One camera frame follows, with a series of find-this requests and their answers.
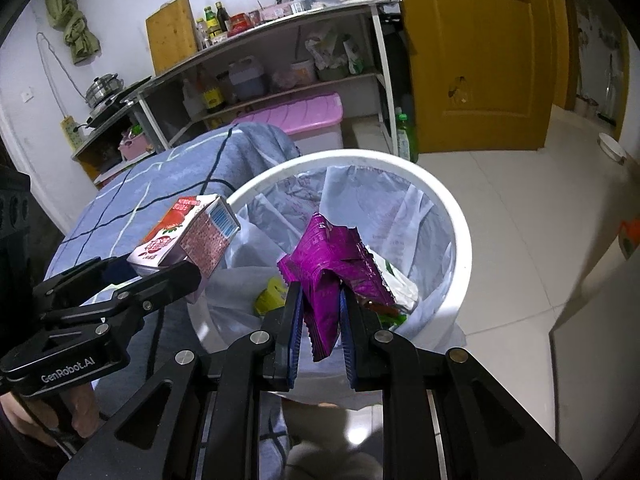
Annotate green hanging cloth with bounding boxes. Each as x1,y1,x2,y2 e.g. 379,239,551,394
44,0,101,65

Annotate blue checked blanket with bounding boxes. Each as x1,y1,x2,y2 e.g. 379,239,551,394
42,122,303,480

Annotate yellow power strip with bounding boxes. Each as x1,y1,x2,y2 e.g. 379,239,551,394
60,116,85,151

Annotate yellow label oil bottle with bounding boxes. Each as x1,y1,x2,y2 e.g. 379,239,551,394
200,72,224,113

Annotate green plastic bottle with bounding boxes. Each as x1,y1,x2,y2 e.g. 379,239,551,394
395,107,420,163

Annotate orange object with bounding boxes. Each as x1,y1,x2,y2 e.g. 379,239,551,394
619,217,640,261

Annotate white floor bowl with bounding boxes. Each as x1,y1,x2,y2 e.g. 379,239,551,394
597,132,627,166

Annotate green white plastic bags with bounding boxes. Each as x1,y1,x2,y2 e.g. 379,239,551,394
305,27,365,78

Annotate pink small container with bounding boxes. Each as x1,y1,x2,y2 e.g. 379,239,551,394
118,127,153,161

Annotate red wrapper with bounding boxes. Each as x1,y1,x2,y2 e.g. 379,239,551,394
360,300,406,323

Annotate clear plastic bin liner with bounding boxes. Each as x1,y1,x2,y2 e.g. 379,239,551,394
205,165,471,361

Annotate pink lid storage box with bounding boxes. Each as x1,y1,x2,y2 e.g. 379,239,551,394
235,92,345,151

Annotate white box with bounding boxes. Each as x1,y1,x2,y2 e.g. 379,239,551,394
350,120,393,153

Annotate white round trash bin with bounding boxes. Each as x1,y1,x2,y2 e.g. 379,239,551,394
189,149,473,411

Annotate purple foil wrapper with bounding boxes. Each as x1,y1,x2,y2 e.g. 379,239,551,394
276,212,398,363

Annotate yellow green packet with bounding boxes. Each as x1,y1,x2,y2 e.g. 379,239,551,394
255,277,288,317

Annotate steel pot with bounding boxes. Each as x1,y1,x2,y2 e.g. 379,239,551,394
85,74,123,106

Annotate black cooktop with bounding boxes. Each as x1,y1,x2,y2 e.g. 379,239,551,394
86,77,153,126

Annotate yellow wooden door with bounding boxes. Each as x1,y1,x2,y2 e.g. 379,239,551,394
395,0,571,153

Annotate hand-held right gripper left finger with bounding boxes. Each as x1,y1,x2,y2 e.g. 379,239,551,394
57,281,305,480

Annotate pink strawberry milk carton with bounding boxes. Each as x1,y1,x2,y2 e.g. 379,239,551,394
126,194,241,281

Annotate wooden side table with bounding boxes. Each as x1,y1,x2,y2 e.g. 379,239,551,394
72,87,168,181

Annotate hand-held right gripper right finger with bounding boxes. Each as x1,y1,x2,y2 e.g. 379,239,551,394
339,287,583,480

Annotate clear plastic bottle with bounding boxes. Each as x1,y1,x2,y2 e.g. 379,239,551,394
181,79,201,116

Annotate white frame shelf unit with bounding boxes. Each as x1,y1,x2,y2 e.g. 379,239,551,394
137,0,401,153

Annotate grey cabinet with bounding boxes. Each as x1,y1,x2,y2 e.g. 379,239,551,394
549,245,640,480

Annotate wooden cutting board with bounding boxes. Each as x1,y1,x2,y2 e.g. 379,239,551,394
145,0,198,77

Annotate purple plastic jug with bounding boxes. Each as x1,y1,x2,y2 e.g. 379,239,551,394
228,57,265,101

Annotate person's left hand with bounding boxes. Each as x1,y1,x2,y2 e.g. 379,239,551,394
0,382,101,448

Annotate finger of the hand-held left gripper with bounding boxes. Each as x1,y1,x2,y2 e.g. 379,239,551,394
32,255,146,311
42,262,203,333

